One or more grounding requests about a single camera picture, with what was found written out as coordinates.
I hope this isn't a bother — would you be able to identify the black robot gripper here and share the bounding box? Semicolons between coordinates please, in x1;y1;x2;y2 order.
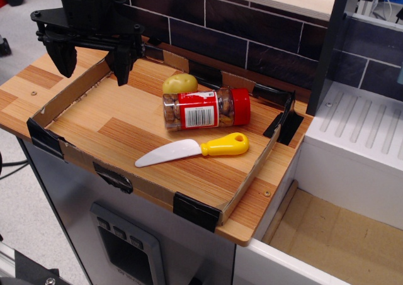
31;8;144;86

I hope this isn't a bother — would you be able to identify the red-lidded spice bottle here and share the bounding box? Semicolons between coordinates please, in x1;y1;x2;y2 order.
162;88;251;131

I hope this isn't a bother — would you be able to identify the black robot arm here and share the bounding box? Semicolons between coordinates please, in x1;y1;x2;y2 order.
31;0;145;86

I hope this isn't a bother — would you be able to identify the yellow toy potato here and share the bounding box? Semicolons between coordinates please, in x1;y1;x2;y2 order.
162;74;198;94

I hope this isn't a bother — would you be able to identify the grey toy oven cabinet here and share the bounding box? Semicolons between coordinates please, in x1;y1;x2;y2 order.
20;142;236;284

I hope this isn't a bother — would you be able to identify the white toy sink unit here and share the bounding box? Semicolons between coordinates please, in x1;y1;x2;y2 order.
233;83;402;284

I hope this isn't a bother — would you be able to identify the yellow-handled white toy knife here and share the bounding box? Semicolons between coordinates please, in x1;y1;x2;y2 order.
135;132;249;168

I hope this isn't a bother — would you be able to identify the dark grey shelf post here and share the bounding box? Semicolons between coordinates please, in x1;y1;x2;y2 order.
306;0;348;116

